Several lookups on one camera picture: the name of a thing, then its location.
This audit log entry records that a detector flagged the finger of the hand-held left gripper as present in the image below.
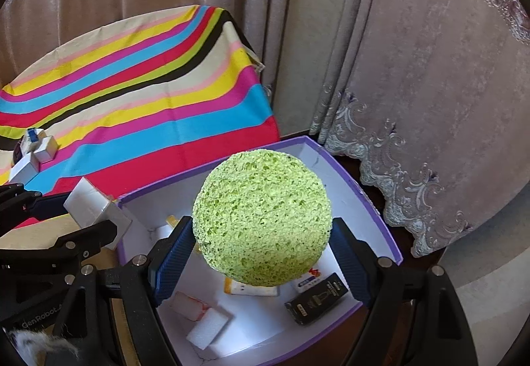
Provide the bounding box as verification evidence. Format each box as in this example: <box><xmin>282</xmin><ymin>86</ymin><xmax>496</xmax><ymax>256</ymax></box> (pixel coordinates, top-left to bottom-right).
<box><xmin>0</xmin><ymin>183</ymin><xmax>73</xmax><ymax>234</ymax></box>
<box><xmin>0</xmin><ymin>220</ymin><xmax>125</xmax><ymax>267</ymax></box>

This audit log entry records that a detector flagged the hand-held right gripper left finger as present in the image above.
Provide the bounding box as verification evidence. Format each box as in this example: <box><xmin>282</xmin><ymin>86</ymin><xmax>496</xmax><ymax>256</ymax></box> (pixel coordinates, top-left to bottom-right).
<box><xmin>54</xmin><ymin>217</ymin><xmax>195</xmax><ymax>366</ymax></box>

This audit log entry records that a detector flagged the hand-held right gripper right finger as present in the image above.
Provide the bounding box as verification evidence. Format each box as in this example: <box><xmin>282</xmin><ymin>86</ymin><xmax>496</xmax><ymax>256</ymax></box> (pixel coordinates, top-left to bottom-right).
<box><xmin>331</xmin><ymin>217</ymin><xmax>479</xmax><ymax>366</ymax></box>

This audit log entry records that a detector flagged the white medicine box red blue print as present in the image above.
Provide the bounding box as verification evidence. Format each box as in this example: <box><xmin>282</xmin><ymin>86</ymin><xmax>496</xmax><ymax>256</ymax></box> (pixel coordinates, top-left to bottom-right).
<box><xmin>63</xmin><ymin>176</ymin><xmax>133</xmax><ymax>244</ymax></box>

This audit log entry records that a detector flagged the black box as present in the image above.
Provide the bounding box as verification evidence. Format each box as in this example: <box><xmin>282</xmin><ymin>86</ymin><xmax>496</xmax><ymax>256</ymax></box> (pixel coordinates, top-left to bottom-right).
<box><xmin>284</xmin><ymin>273</ymin><xmax>349</xmax><ymax>326</ymax></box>

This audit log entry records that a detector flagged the white carton green blue print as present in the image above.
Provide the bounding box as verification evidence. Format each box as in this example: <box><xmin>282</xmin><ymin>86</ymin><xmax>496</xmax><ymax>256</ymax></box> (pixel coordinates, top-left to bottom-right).
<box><xmin>23</xmin><ymin>128</ymin><xmax>42</xmax><ymax>151</ymax></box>

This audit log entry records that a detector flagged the white foam block pink stain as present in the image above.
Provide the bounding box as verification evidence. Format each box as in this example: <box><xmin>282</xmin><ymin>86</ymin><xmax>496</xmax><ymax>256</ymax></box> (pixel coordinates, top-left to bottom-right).
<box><xmin>185</xmin><ymin>307</ymin><xmax>230</xmax><ymax>350</ymax></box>

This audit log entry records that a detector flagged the orange and white box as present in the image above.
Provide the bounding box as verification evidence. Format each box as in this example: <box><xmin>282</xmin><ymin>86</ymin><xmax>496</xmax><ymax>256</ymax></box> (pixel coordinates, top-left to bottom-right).
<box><xmin>224</xmin><ymin>277</ymin><xmax>280</xmax><ymax>297</ymax></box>

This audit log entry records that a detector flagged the round green sponge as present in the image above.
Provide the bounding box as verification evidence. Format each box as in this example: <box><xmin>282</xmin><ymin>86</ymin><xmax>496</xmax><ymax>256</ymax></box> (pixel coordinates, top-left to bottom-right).
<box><xmin>192</xmin><ymin>149</ymin><xmax>333</xmax><ymax>286</ymax></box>

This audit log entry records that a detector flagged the purple box white inside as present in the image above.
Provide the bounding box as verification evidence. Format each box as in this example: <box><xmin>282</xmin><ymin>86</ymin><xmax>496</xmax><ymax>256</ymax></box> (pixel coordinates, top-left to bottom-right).
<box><xmin>114</xmin><ymin>135</ymin><xmax>403</xmax><ymax>366</ymax></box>

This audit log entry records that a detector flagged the yellow white small box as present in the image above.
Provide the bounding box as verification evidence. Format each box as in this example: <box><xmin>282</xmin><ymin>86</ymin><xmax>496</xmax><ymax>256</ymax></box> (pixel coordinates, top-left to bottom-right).
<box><xmin>156</xmin><ymin>215</ymin><xmax>183</xmax><ymax>240</ymax></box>

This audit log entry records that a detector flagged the pink and white small box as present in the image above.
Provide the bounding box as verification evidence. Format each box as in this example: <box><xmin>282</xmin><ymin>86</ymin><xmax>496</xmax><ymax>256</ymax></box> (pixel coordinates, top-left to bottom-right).
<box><xmin>171</xmin><ymin>291</ymin><xmax>210</xmax><ymax>321</ymax></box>

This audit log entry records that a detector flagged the white box red orange mark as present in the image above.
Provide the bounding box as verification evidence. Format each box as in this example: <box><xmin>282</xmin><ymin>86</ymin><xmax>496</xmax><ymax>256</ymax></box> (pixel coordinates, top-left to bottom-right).
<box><xmin>290</xmin><ymin>267</ymin><xmax>324</xmax><ymax>293</ymax></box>

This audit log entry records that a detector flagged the striped colourful tablecloth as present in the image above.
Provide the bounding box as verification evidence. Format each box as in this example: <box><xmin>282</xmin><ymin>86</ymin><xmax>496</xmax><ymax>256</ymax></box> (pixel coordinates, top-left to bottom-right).
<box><xmin>0</xmin><ymin>5</ymin><xmax>282</xmax><ymax>234</ymax></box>

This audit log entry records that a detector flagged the embroidered mauve curtain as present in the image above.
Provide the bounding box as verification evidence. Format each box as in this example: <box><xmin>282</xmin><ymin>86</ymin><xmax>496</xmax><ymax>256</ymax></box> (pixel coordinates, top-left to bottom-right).
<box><xmin>310</xmin><ymin>0</ymin><xmax>530</xmax><ymax>259</ymax></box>

